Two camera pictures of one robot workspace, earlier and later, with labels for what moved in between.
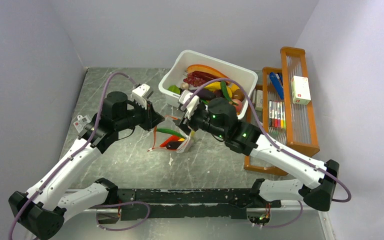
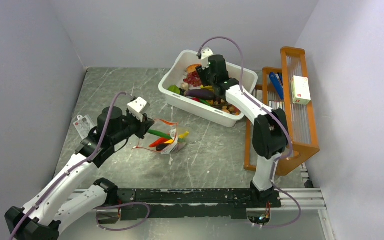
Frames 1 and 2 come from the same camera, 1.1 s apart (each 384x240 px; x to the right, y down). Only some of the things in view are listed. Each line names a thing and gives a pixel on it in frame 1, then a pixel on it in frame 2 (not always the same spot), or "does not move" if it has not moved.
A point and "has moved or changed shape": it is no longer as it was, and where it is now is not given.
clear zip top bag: [168, 135] has moved or changed shape
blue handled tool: [278, 84] does not move
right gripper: [183, 122] → [202, 73]
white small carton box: [300, 90] does not move
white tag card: [82, 120] does not move
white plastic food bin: [185, 59] does not move
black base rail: [178, 204] does not move
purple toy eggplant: [173, 145] → [160, 146]
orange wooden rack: [284, 110] does not move
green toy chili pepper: [170, 132] → [163, 135]
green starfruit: [174, 88] does not move
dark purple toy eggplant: [204, 93] does not move
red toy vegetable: [172, 138] → [159, 141]
